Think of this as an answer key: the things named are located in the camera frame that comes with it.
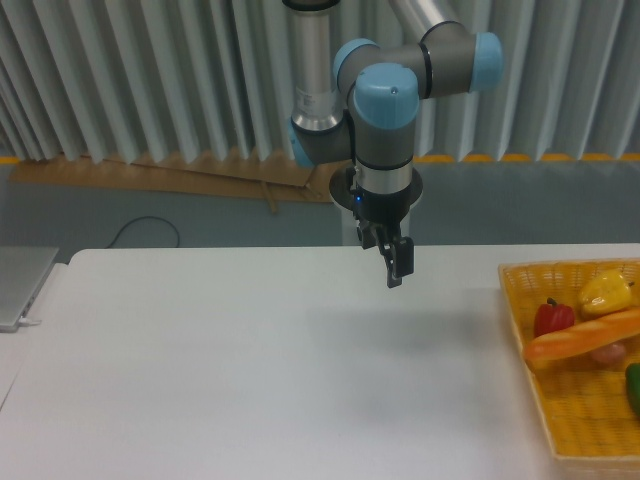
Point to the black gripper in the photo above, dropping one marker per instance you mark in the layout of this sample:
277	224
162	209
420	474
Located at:
386	211

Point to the orange baguette bread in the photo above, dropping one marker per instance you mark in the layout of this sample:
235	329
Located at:
584	337

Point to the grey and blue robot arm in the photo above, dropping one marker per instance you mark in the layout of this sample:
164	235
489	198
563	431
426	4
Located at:
356	105

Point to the brown cardboard sheet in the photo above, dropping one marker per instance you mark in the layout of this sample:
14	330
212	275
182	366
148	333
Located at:
274	180

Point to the red bell pepper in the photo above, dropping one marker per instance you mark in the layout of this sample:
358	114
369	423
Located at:
552	316

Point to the yellow bell pepper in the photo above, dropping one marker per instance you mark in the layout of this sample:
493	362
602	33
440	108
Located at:
607	293

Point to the pink egg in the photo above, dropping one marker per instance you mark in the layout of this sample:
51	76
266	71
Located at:
611	354

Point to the yellow woven basket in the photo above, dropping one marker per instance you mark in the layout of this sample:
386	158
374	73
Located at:
583	406

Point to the green vegetable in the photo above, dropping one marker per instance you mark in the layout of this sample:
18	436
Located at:
632	385

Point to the silver laptop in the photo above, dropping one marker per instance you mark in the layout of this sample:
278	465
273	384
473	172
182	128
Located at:
24	271

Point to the white laptop cable plug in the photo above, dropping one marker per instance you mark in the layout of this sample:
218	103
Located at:
27	322

